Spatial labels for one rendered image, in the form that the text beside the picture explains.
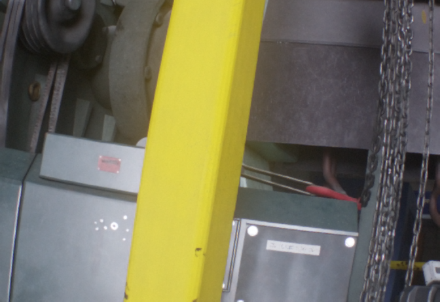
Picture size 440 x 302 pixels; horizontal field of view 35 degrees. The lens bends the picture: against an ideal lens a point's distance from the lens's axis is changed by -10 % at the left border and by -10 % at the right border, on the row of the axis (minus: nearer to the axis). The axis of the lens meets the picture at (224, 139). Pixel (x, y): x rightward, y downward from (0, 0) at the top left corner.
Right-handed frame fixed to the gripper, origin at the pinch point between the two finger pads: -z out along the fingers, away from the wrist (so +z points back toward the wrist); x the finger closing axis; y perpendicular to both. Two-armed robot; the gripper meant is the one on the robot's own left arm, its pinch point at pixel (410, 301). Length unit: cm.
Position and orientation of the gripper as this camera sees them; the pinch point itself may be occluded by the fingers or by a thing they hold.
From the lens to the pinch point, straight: 130.9
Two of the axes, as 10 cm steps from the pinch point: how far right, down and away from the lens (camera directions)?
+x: 8.7, 2.3, 4.4
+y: 1.5, -9.7, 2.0
